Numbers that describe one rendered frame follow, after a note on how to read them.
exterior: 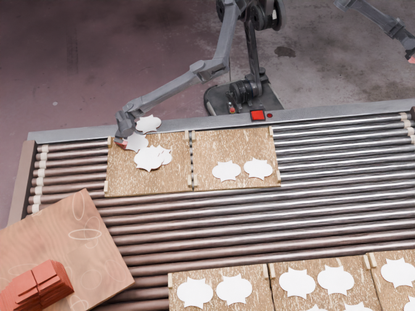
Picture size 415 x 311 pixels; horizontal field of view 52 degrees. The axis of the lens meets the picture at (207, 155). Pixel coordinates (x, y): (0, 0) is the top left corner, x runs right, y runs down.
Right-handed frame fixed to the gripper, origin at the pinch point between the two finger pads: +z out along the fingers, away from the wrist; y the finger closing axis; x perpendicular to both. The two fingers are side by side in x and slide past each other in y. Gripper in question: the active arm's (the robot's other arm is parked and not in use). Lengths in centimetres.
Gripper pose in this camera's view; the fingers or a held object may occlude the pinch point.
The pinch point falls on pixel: (127, 140)
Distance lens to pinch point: 220.2
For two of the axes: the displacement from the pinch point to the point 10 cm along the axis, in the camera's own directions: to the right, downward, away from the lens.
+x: -9.6, -2.3, 1.7
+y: 2.8, -7.8, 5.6
